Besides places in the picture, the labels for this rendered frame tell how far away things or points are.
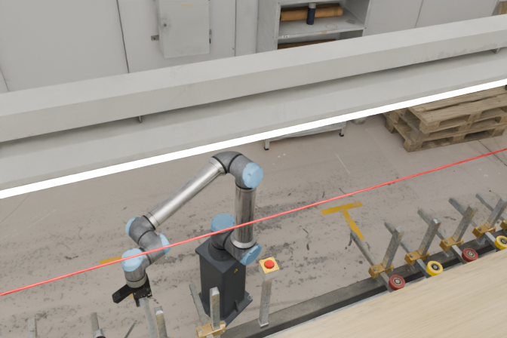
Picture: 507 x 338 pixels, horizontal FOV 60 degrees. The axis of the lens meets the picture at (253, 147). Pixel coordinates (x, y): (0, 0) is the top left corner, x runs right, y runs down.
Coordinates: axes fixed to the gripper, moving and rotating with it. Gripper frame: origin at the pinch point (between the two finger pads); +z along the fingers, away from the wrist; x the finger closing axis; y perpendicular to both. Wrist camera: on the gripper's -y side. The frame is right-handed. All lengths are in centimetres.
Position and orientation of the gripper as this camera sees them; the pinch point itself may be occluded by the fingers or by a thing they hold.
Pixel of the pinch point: (137, 305)
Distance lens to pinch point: 226.5
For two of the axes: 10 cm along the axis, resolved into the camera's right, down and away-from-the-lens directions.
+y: 9.1, -2.3, 3.3
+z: -0.4, 7.7, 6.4
